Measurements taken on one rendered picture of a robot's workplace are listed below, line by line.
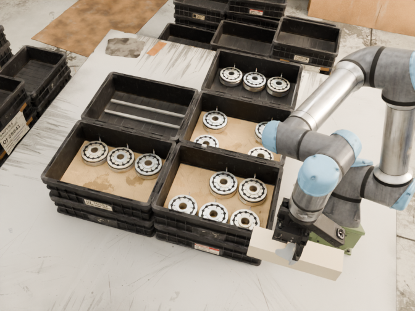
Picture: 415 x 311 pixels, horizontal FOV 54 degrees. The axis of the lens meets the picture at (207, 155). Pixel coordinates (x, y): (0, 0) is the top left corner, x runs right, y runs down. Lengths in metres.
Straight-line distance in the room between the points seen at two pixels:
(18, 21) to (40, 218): 2.66
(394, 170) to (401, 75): 0.33
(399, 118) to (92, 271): 1.10
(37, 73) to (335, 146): 2.21
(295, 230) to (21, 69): 2.25
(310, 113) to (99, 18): 3.10
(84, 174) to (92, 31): 2.33
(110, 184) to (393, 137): 0.96
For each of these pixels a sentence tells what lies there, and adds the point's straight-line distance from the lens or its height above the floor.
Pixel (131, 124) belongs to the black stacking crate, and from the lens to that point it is 1.72.
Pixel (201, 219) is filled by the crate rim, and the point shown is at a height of 0.93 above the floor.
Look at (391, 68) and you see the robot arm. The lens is 1.19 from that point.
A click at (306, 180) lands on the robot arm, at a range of 0.82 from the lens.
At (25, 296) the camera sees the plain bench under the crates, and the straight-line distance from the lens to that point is 1.55.
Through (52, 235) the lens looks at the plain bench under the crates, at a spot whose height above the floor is 0.70.
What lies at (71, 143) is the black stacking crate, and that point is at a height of 0.90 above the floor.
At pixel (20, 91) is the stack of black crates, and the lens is 2.40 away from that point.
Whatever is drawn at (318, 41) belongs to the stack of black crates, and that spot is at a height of 0.49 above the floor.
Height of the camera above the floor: 2.06
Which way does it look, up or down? 51 degrees down
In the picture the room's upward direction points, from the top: 3 degrees clockwise
